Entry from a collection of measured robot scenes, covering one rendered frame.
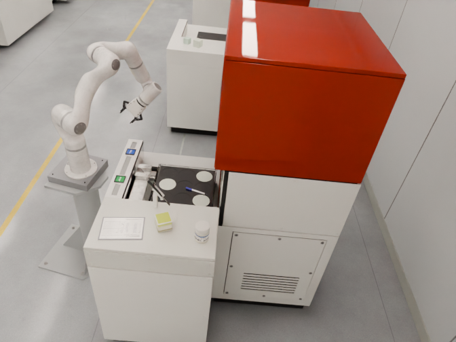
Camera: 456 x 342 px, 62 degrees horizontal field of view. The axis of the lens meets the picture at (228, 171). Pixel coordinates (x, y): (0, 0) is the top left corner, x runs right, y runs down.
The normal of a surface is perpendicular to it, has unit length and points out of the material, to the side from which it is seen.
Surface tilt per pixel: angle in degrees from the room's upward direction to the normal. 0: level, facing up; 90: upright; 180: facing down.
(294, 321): 0
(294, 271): 90
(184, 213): 0
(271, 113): 90
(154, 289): 90
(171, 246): 0
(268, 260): 90
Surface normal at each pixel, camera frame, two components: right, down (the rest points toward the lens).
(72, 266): 0.09, -0.76
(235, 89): -0.04, 0.63
